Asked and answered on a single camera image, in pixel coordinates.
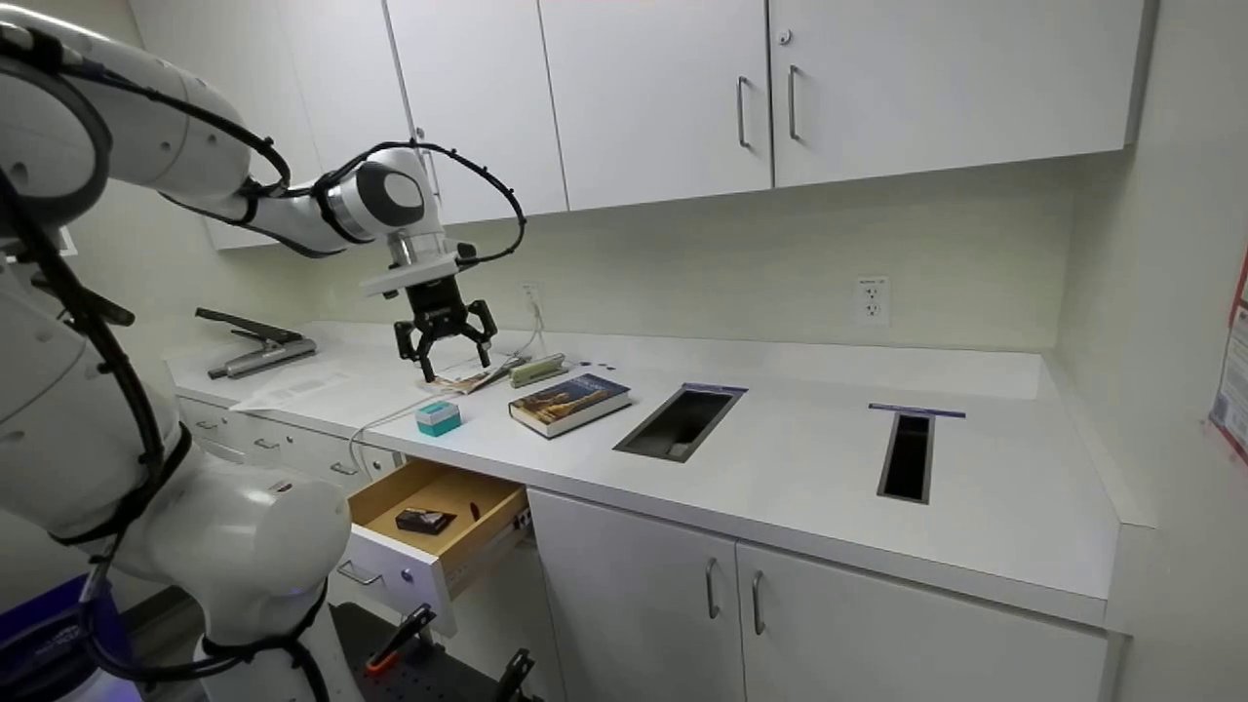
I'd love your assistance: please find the black Bostitch staples box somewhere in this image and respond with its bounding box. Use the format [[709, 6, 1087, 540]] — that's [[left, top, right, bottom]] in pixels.
[[396, 507, 462, 539]]

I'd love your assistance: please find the chess cover hardback book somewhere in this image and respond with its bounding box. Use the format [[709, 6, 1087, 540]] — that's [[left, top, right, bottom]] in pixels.
[[502, 371, 636, 442]]

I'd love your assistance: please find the white upper cabinet door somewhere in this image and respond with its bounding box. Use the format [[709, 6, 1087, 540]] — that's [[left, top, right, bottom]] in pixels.
[[124, 0, 415, 253], [384, 0, 571, 225], [539, 0, 778, 213]]

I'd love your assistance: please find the white closed drawer front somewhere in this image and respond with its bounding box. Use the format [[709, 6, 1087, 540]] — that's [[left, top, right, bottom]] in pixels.
[[244, 414, 403, 500]]

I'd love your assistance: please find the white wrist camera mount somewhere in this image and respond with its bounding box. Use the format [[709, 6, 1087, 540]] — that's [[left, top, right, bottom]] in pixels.
[[358, 245, 462, 299]]

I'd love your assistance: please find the silver upper cabinet handle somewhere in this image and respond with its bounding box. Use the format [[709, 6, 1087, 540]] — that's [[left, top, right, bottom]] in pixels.
[[784, 63, 813, 148], [734, 72, 760, 157]]

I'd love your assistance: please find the printed wall poster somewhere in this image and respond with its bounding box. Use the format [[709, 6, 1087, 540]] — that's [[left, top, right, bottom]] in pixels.
[[1204, 251, 1248, 462]]

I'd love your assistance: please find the narrow rectangular countertop opening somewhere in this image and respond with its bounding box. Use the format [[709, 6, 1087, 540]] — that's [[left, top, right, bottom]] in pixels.
[[865, 399, 970, 507]]

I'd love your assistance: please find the white cabinet door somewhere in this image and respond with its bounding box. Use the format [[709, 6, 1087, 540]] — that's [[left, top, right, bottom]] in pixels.
[[384, 0, 571, 225], [539, 0, 778, 213], [734, 540, 1116, 702], [124, 0, 415, 253], [523, 483, 745, 702]]

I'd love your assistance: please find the white lower cabinet door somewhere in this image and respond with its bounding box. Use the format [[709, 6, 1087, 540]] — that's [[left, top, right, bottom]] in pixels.
[[734, 540, 1116, 702], [523, 483, 745, 702]]

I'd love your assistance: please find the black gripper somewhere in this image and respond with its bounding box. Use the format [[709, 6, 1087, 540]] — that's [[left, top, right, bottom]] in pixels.
[[392, 270, 502, 387]]

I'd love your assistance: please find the white wall outlet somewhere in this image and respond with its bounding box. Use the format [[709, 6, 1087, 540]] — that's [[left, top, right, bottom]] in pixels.
[[851, 273, 894, 331]]

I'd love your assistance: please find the open wooden drawer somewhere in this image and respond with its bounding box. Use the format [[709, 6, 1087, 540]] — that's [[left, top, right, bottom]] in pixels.
[[333, 455, 533, 641]]

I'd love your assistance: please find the black red bar clamp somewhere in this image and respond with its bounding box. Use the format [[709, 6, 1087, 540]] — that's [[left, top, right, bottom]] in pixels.
[[358, 600, 440, 682]]

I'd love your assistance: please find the white upper cabinet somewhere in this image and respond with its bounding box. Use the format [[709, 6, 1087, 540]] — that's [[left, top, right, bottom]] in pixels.
[[765, 0, 1154, 189]]

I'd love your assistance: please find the teal staples box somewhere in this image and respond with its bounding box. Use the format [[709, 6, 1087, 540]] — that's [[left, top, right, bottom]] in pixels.
[[415, 399, 470, 442]]

